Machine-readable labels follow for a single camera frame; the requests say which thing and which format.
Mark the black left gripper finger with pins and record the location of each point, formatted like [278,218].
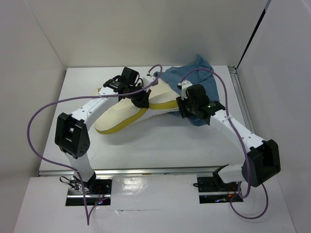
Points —
[139,103]
[145,97]

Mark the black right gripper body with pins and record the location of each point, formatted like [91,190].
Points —
[192,105]

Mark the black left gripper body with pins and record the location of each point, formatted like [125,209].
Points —
[133,89]

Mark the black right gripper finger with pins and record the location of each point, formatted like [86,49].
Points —
[181,103]
[186,112]

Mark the cream pillow with yellow band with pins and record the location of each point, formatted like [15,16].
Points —
[162,100]

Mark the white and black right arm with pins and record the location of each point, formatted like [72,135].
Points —
[261,157]

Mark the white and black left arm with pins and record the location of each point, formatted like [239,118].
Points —
[71,134]

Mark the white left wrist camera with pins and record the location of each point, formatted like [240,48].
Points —
[149,81]

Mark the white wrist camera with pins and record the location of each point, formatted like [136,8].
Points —
[183,87]
[149,81]

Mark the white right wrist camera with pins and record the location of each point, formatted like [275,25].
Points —
[183,87]

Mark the aluminium front rail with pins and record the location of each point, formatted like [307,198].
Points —
[198,170]

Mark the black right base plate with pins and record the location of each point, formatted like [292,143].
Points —
[212,192]

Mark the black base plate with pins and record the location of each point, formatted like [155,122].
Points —
[99,193]
[212,192]

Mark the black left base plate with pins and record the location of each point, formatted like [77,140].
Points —
[99,193]

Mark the black vertical corner post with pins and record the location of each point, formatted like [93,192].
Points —
[254,32]

